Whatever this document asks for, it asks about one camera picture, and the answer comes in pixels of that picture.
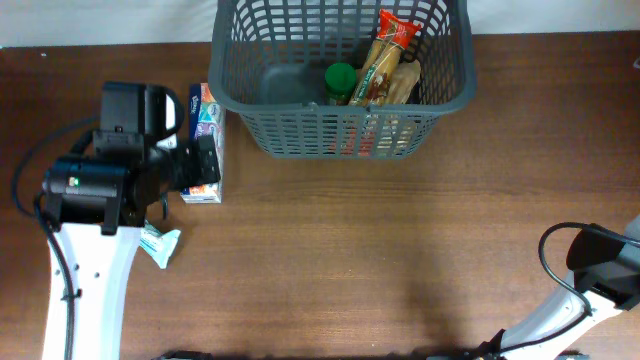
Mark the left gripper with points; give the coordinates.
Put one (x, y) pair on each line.
(201, 163)

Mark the Kleenex tissue multipack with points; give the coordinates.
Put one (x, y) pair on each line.
(206, 117)

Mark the teal tissue packet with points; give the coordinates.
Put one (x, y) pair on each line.
(159, 246)

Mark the grey plastic shopping basket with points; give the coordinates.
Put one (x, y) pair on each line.
(269, 58)

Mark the green lid Knorr jar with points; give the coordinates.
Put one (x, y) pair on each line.
(340, 82)

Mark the spaghetti pasta package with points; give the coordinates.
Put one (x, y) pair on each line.
(373, 81)

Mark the beige snack bag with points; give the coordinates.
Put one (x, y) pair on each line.
(405, 85)

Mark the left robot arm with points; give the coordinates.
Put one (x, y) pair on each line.
(92, 209)

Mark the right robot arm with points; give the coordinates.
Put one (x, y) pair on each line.
(602, 282)

